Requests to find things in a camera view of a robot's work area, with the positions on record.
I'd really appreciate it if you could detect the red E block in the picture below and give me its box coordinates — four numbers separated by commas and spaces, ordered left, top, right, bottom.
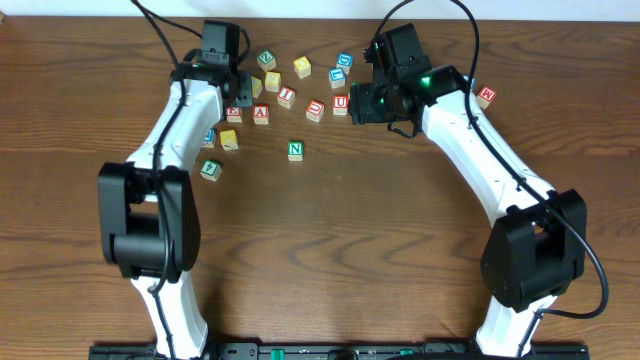
226, 107, 243, 123

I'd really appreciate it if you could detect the red U block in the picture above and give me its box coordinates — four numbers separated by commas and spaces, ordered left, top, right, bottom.
333, 95, 349, 116
305, 100, 325, 122

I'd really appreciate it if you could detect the green N block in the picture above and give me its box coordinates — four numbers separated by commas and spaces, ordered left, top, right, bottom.
287, 141, 304, 161

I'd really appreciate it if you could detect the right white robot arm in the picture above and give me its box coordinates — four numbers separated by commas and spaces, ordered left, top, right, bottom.
349, 65, 587, 358

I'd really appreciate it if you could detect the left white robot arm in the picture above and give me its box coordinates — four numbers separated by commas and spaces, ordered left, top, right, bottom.
98, 67, 253, 359

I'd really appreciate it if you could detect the yellow C block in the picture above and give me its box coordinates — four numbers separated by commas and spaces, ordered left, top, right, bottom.
251, 77, 263, 98

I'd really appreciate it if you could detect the red A block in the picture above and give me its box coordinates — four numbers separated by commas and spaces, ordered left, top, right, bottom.
253, 104, 269, 125

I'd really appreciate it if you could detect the yellow S block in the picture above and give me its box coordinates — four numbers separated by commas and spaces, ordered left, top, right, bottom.
264, 71, 281, 92

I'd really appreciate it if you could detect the green Z block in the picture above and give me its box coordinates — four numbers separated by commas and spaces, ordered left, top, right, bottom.
257, 49, 277, 72

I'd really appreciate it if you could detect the red I block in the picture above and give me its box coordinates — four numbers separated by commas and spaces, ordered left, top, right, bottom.
277, 86, 296, 109

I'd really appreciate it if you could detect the yellow K block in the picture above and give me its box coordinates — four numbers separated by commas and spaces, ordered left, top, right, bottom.
219, 130, 239, 151

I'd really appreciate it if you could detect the blue L block upper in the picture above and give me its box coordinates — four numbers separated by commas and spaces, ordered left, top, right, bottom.
328, 68, 346, 89

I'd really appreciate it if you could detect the blue l block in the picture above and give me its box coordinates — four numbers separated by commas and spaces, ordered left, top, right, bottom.
202, 128, 216, 148
328, 68, 346, 89

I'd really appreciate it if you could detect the blue D block left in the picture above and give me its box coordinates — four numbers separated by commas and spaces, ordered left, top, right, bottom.
336, 52, 354, 75

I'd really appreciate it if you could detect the yellow O block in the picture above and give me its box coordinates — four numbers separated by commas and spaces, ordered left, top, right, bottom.
294, 56, 312, 79

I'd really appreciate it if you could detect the green 4 block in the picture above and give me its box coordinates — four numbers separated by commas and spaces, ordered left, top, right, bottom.
199, 160, 222, 182

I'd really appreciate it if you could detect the red M block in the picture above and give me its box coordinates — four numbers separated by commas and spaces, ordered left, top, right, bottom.
476, 86, 496, 109

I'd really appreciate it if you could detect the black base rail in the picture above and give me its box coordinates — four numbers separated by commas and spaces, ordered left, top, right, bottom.
88, 342, 591, 360

